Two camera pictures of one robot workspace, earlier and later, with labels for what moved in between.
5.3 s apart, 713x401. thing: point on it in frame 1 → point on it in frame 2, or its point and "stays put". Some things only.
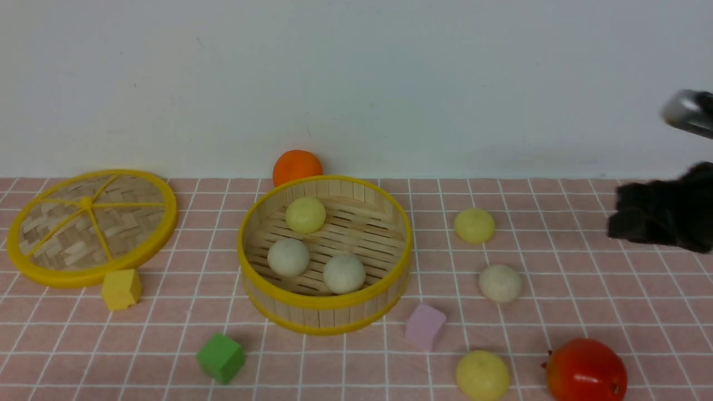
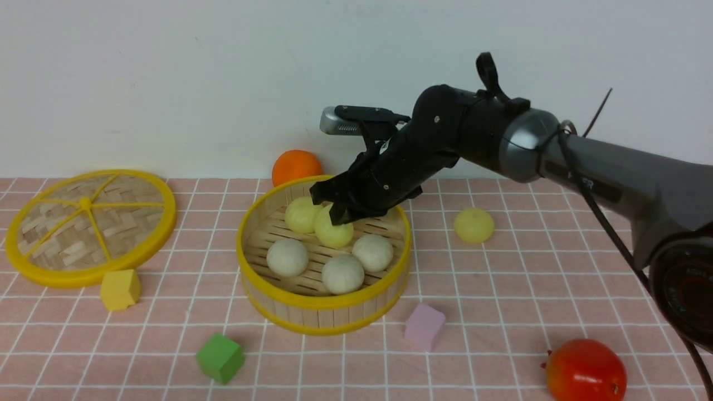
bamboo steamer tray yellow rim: x=324 y=255 stays put
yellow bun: x=474 y=225 stays put
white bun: x=499 y=283 → x=375 y=252
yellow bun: x=305 y=215 stays put
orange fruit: x=294 y=164 stays put
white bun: x=344 y=274 stays put
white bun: x=288 y=258 stays put
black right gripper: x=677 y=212 → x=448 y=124
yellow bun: x=482 y=375 → x=330 y=235
